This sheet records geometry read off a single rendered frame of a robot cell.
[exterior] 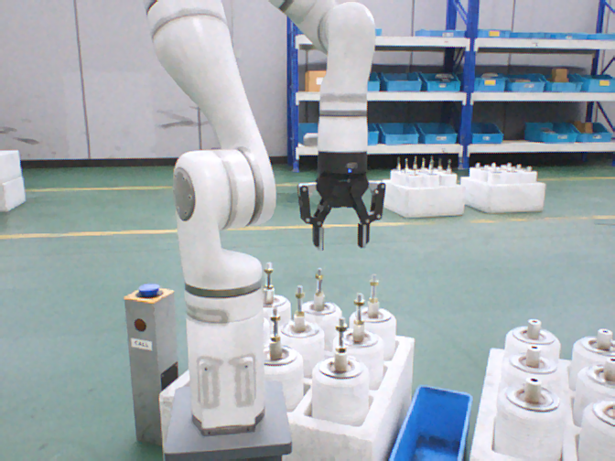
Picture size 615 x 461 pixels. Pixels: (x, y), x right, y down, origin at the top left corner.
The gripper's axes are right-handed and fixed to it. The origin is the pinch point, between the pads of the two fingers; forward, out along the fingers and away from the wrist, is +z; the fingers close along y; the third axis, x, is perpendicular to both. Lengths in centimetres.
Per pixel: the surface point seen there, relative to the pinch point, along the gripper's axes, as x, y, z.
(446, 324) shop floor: 65, 55, 47
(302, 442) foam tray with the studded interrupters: -4.3, -7.2, 32.2
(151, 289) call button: 24.3, -30.9, 14.3
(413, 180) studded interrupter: 220, 112, 25
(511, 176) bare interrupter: 220, 180, 25
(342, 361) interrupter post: -1.3, 0.2, 20.4
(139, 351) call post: 23.5, -33.9, 26.7
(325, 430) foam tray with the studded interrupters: -6.3, -4.0, 29.2
